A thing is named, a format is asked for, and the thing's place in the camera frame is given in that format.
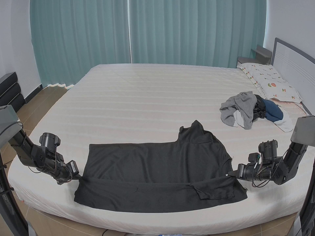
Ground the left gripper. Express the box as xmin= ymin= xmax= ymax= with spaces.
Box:
xmin=57 ymin=159 xmax=81 ymax=184

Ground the grey bedside table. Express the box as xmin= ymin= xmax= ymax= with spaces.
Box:
xmin=237 ymin=44 xmax=273 ymax=65

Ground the dark blue garment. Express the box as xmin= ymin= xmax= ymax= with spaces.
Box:
xmin=263 ymin=99 xmax=284 ymax=122

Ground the blue-green curtain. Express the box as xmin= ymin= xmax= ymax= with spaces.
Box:
xmin=129 ymin=0 xmax=268 ymax=68
xmin=30 ymin=0 xmax=131 ymax=88

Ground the white printed pillow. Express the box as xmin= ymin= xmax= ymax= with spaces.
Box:
xmin=237 ymin=62 xmax=304 ymax=104

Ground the black chest of drawers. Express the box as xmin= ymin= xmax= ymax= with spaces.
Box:
xmin=0 ymin=72 xmax=25 ymax=112

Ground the black garment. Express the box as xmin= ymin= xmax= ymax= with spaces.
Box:
xmin=253 ymin=95 xmax=268 ymax=120

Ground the black T-shirt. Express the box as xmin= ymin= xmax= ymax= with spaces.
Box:
xmin=74 ymin=119 xmax=248 ymax=213

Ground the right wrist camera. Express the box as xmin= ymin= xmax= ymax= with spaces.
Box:
xmin=248 ymin=153 xmax=261 ymax=166

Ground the bed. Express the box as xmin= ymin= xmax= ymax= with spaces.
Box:
xmin=7 ymin=37 xmax=315 ymax=234

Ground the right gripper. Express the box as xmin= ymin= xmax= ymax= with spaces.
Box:
xmin=235 ymin=163 xmax=259 ymax=181

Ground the white garment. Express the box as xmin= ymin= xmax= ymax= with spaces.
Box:
xmin=273 ymin=107 xmax=294 ymax=133

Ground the black cable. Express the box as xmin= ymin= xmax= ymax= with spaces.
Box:
xmin=0 ymin=122 xmax=24 ymax=136

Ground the grey garment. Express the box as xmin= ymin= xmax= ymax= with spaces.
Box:
xmin=220 ymin=91 xmax=256 ymax=130

